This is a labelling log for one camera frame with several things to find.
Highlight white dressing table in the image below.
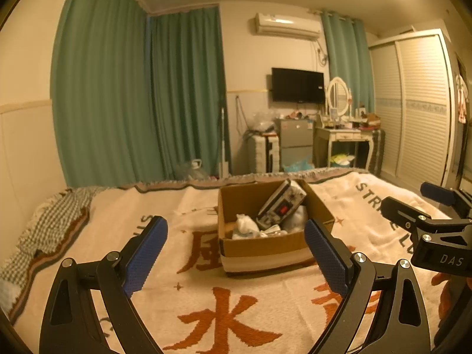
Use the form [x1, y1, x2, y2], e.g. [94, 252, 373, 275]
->
[313, 124, 376, 169]

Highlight black packet with white label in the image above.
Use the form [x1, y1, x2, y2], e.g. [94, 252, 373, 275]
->
[257, 179, 307, 230]

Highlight blue plastic bag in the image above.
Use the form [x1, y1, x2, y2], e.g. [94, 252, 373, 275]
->
[284, 158, 314, 173]

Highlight white air conditioner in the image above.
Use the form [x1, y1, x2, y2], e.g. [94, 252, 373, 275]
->
[254, 12, 321, 41]

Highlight checkered cloth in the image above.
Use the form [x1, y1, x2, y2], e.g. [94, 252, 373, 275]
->
[0, 186, 108, 285]

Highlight white oval mirror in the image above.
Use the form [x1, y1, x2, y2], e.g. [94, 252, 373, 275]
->
[326, 77, 351, 117]

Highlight white cloth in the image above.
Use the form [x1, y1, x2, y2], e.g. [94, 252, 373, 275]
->
[235, 214, 260, 237]

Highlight black wall television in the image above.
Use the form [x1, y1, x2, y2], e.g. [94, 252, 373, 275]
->
[271, 67, 325, 104]

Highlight wide green curtain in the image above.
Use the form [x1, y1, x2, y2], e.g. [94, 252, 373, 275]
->
[51, 0, 154, 189]

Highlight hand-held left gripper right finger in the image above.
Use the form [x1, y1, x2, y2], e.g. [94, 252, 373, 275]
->
[304, 219, 431, 354]

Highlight narrow green curtain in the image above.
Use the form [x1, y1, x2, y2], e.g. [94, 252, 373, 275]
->
[319, 8, 376, 110]

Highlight white louvered wardrobe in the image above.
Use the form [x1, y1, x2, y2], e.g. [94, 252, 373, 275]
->
[368, 28, 457, 189]

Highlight dark striped cloth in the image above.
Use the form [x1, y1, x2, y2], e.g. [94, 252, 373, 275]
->
[368, 129, 386, 176]

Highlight silver mini fridge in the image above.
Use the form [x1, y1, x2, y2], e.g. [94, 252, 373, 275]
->
[274, 117, 315, 172]

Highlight white bag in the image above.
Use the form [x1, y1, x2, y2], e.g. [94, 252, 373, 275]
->
[283, 204, 309, 234]

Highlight cream printed blanket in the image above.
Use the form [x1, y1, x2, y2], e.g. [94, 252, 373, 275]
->
[8, 167, 453, 354]

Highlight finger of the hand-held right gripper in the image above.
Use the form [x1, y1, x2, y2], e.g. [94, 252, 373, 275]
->
[381, 196, 472, 246]
[420, 181, 472, 222]

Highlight clear plastic bag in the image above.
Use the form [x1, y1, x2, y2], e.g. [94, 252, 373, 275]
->
[250, 110, 277, 134]

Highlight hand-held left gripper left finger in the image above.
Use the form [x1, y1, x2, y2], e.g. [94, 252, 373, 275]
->
[39, 215, 169, 354]

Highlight clear water jug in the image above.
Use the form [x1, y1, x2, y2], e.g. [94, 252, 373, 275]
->
[175, 159, 207, 181]

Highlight clear packet with blue contents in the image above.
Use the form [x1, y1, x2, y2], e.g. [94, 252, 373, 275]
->
[232, 226, 289, 241]

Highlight brown cardboard box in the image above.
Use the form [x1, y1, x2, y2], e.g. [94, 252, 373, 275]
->
[217, 178, 336, 278]

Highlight white suitcase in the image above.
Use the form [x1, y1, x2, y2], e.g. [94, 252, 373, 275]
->
[248, 132, 280, 173]

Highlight hanging clothes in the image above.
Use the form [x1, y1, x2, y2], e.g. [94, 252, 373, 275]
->
[455, 73, 469, 124]

